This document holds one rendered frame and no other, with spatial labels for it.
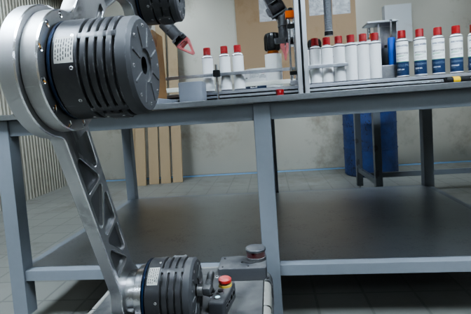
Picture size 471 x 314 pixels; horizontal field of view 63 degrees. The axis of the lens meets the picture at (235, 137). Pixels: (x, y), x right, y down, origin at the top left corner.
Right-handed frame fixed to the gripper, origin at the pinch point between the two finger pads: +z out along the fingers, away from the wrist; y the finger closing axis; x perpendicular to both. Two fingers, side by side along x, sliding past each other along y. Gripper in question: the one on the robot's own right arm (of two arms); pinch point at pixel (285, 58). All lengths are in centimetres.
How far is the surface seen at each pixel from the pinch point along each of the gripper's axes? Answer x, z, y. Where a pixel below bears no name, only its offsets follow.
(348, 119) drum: -230, 41, -72
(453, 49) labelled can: 9, 2, -71
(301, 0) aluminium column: 22.9, -20.1, -6.2
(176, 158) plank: -252, 77, 121
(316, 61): 8.7, 3.2, -13.1
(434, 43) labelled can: 9, -1, -64
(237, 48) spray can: 7.8, -5.2, 21.9
